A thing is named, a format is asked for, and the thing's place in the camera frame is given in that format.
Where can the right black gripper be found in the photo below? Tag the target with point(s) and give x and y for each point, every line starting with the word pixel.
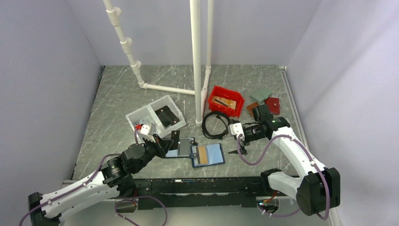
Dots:
pixel 243 150

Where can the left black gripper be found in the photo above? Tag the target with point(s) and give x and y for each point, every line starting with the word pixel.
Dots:
pixel 162 145

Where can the blue card holder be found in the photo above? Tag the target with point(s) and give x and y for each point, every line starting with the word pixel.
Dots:
pixel 215 156

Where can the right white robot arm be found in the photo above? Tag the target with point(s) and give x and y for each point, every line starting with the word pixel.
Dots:
pixel 316 189

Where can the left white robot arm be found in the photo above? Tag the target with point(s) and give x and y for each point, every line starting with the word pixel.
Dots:
pixel 112 178

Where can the open black card holder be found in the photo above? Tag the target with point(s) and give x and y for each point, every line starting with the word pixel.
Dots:
pixel 184 149

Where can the silver cards in bin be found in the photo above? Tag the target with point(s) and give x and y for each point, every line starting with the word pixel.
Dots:
pixel 141 121

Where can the gold striped credit card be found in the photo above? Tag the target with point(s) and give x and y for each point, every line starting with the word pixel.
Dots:
pixel 201 155

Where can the brown leather card holder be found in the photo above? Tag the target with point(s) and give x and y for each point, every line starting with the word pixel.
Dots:
pixel 251 106

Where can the red leather card holder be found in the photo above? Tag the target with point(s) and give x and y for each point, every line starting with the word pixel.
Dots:
pixel 273 104

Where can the grey-green card holder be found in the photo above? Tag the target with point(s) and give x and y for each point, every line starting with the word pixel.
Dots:
pixel 261 94

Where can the black wallet in bin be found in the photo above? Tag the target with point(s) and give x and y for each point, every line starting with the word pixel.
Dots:
pixel 166 116

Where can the clear plastic two-compartment bin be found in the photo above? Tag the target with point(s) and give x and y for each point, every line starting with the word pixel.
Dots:
pixel 148 111

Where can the red plastic bin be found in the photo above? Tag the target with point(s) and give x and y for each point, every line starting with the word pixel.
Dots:
pixel 228 94

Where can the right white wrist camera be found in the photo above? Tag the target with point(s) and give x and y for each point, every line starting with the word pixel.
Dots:
pixel 236 129

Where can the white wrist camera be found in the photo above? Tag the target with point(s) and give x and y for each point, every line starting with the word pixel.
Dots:
pixel 145 131
pixel 236 129

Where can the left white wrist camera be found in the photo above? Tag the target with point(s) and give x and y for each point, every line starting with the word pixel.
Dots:
pixel 145 131

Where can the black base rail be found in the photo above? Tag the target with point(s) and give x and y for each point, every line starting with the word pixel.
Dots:
pixel 198 192

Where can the white PVC pipe frame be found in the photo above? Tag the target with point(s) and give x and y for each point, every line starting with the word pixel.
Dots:
pixel 200 86

